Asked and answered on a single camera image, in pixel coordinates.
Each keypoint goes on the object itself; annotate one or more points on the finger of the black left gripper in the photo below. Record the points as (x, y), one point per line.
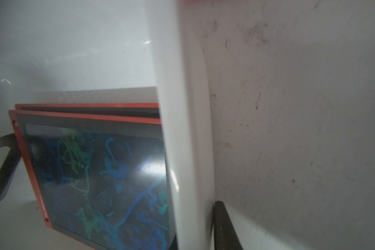
(10, 163)

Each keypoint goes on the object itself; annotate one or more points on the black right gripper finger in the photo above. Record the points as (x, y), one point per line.
(225, 237)

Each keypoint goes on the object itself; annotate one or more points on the red writing tablet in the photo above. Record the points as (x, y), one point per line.
(99, 179)
(146, 110)

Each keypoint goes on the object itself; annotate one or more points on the white plastic storage box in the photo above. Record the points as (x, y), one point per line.
(119, 52)

